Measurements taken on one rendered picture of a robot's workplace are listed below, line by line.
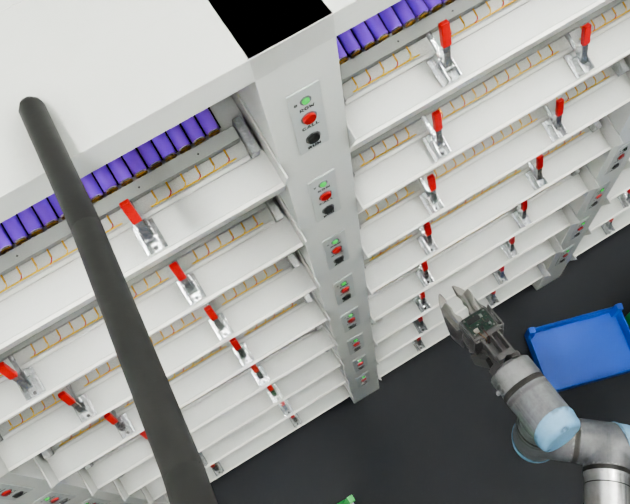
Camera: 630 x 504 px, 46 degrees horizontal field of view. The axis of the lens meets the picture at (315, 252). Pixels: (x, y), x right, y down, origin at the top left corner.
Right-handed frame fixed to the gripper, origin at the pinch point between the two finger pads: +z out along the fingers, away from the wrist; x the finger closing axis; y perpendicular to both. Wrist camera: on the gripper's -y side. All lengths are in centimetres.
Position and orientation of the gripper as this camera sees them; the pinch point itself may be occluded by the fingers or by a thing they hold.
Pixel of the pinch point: (449, 296)
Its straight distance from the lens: 160.1
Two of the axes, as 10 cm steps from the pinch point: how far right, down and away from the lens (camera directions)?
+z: -4.8, -7.1, 5.1
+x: -8.6, 5.1, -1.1
